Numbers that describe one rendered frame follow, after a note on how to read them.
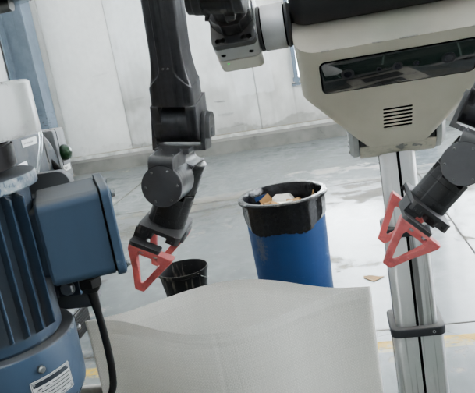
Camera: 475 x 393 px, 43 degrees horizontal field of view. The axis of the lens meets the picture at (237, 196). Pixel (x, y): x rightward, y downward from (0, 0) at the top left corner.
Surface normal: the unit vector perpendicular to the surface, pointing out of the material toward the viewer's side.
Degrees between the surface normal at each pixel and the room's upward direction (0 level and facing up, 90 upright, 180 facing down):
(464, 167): 81
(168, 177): 88
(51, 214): 90
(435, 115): 130
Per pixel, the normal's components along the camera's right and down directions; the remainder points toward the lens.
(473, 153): -0.37, 0.11
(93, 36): -0.13, 0.25
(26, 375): 0.55, 0.14
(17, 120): 0.94, -0.08
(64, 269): 0.28, 0.18
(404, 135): 0.01, 0.81
